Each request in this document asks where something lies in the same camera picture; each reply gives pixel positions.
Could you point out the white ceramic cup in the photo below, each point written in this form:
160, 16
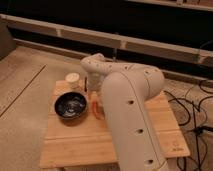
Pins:
73, 79

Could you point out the grey shelf rail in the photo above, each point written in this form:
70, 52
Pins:
153, 48

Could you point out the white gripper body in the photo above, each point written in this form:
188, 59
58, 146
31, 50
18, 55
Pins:
94, 82

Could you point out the black ceramic bowl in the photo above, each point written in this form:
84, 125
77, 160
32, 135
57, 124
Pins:
70, 105

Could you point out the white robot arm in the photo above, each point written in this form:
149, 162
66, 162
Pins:
125, 87

